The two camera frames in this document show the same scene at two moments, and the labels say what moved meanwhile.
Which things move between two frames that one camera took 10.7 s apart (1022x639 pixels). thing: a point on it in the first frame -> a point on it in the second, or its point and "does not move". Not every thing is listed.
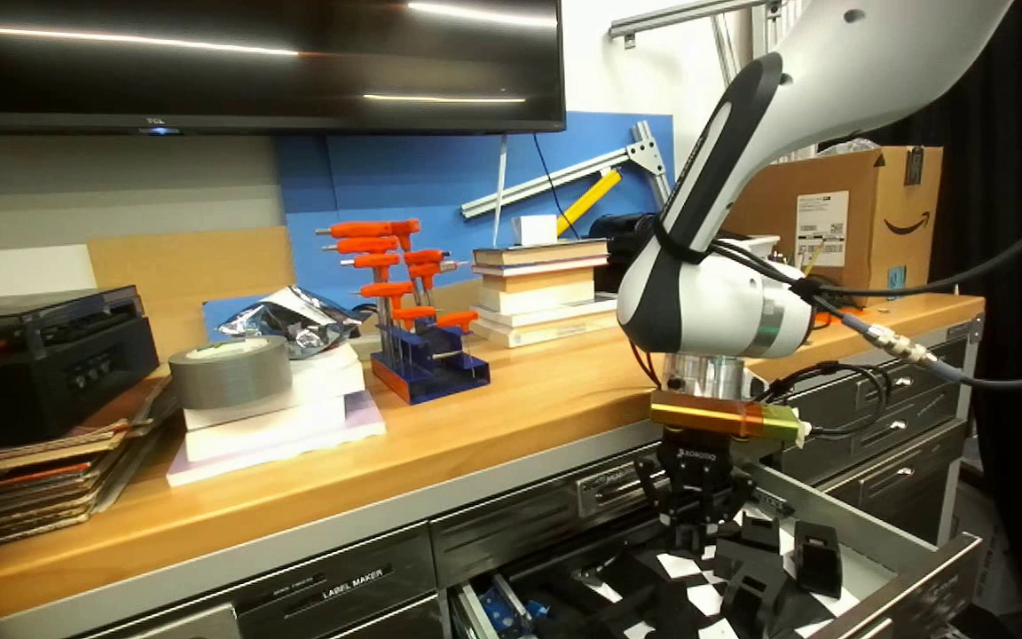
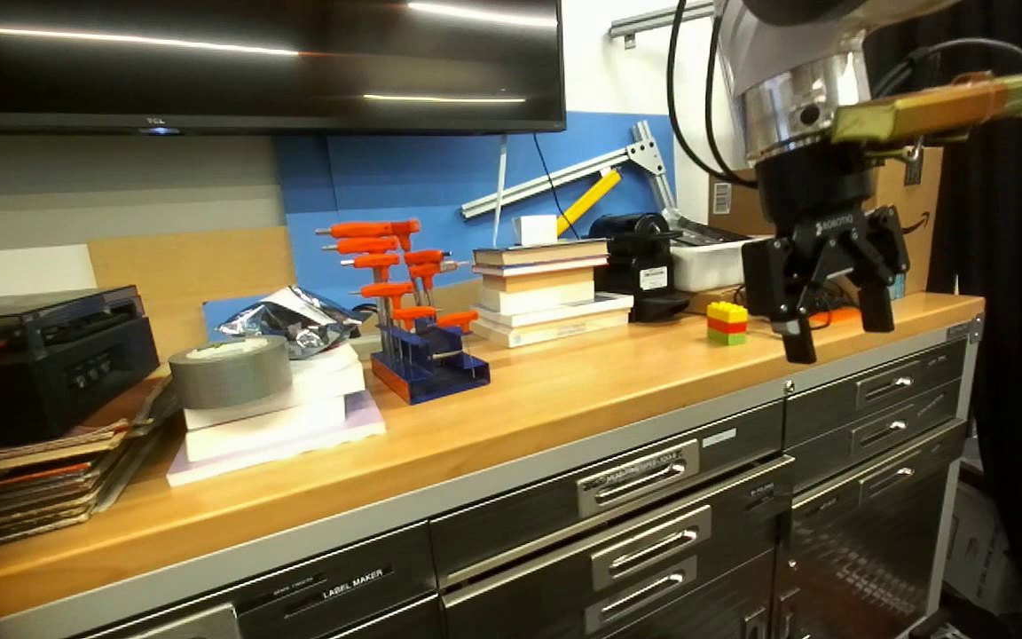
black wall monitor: [252, 66] does not move
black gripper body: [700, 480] -> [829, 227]
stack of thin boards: [33, 488] does not move
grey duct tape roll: [233, 376] does not move
